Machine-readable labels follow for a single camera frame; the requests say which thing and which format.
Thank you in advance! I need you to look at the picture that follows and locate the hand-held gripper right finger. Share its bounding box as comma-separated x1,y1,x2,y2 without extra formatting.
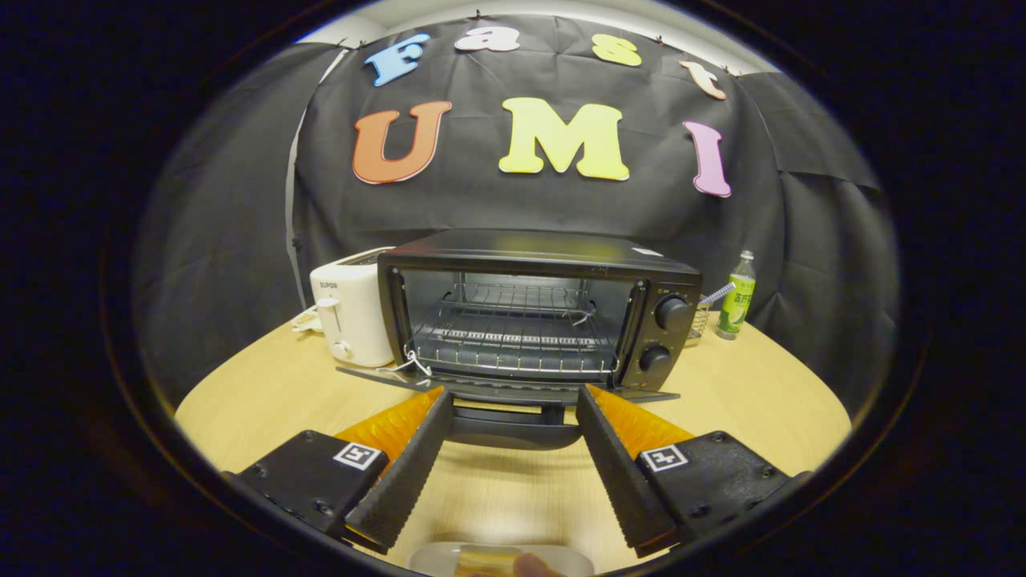
576,384,812,559

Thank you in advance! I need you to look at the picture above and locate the black toaster oven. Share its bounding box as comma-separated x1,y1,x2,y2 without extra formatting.
335,228,705,451

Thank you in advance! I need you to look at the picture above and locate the clear cup with straw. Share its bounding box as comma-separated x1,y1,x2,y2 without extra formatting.
687,282,736,347

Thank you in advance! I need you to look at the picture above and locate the white pop-up toaster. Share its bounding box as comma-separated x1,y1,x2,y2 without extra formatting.
309,247,397,369

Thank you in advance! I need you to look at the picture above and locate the green drink bottle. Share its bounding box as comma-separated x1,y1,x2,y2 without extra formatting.
715,250,757,341

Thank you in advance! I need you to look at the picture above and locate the black backdrop cloth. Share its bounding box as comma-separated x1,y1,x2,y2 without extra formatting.
136,12,899,418

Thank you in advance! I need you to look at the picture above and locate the yellow ridged bread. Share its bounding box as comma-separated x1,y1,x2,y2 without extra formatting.
455,547,522,577

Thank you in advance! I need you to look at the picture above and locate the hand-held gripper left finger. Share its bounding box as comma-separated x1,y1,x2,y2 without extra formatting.
220,386,455,555

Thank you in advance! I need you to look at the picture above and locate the white square plate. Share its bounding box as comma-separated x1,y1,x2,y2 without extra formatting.
405,542,596,577

